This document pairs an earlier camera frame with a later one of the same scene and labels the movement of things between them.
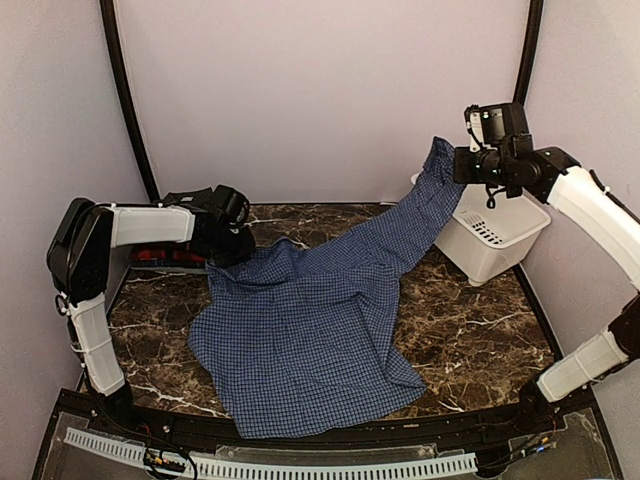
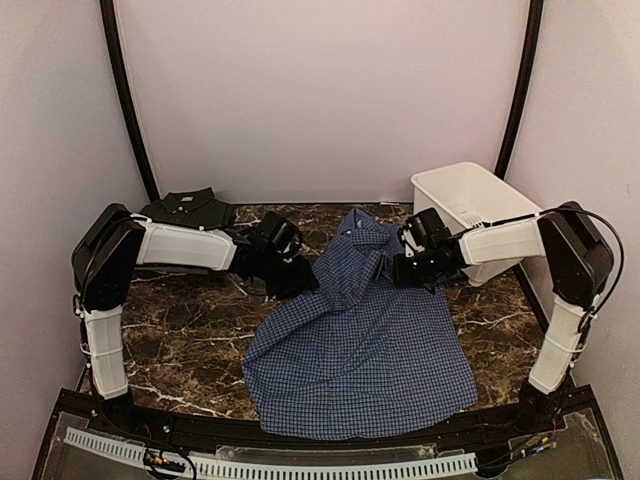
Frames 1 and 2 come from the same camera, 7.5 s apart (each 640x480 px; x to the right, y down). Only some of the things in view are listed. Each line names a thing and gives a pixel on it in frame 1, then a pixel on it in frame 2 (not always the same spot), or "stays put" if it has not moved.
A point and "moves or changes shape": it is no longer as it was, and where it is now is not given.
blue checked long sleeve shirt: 303,336 moves or changes shape
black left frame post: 112,36 stays put
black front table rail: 475,432 stays put
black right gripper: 462,173 → 401,276
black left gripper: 248,248 → 303,280
